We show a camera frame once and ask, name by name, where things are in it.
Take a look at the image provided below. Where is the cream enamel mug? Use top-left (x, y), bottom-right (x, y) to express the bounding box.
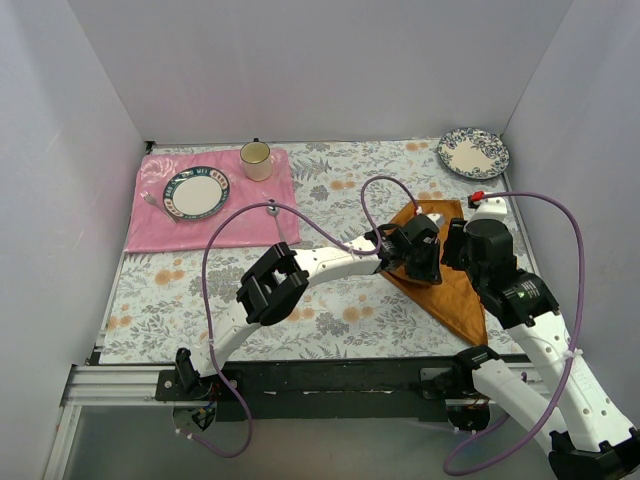
top-left (240, 139), bottom-right (273, 182)

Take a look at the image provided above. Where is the brown satin napkin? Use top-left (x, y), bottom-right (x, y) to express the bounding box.
top-left (382, 200), bottom-right (488, 346)

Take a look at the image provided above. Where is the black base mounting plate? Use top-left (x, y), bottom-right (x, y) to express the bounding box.
top-left (155, 357), bottom-right (490, 430)

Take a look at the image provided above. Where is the aluminium frame rail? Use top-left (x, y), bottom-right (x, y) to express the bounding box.
top-left (42, 364), bottom-right (176, 479)

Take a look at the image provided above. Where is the metal spoon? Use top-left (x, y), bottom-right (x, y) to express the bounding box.
top-left (265, 199), bottom-right (288, 243)

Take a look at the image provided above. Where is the pink floral placemat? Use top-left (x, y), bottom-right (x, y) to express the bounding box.
top-left (125, 148), bottom-right (296, 253)

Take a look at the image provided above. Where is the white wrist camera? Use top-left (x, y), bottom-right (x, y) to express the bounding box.
top-left (468, 191), bottom-right (508, 222)
top-left (414, 211), bottom-right (445, 231)

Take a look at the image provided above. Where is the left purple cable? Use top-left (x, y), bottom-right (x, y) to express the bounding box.
top-left (177, 176), bottom-right (424, 459)

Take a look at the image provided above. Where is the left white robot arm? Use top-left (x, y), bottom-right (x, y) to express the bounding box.
top-left (175, 213), bottom-right (444, 400)

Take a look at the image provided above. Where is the metal fork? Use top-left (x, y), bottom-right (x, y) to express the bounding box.
top-left (140, 191), bottom-right (178, 224)

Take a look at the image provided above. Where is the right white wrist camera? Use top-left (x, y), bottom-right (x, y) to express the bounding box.
top-left (468, 191), bottom-right (508, 222)

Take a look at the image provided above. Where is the green rimmed white plate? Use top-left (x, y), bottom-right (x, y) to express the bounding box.
top-left (162, 166), bottom-right (231, 221)

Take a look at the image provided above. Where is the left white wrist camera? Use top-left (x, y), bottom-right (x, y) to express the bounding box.
top-left (414, 211), bottom-right (445, 231)

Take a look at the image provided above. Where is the blue floral plate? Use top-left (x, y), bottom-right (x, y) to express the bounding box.
top-left (436, 127), bottom-right (510, 180)

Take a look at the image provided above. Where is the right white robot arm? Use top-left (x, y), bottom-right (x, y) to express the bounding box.
top-left (441, 219), bottom-right (639, 479)

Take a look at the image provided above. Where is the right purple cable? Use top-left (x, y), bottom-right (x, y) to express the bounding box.
top-left (443, 191), bottom-right (586, 476)

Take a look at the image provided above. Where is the purple cable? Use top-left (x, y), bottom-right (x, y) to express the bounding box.
top-left (443, 191), bottom-right (586, 476)
top-left (177, 176), bottom-right (424, 459)

